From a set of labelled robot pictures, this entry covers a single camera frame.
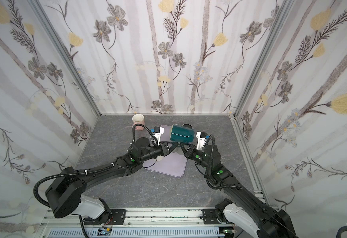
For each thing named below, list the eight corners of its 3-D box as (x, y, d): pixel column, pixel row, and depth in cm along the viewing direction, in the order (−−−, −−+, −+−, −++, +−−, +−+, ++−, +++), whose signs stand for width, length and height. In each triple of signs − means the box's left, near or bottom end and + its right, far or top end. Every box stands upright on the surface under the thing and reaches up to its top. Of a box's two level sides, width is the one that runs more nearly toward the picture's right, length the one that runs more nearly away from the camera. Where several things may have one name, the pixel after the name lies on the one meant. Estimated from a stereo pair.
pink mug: (134, 130, 112) (130, 122, 104) (136, 122, 117) (133, 113, 109) (144, 130, 112) (142, 122, 104) (146, 122, 117) (144, 113, 109)
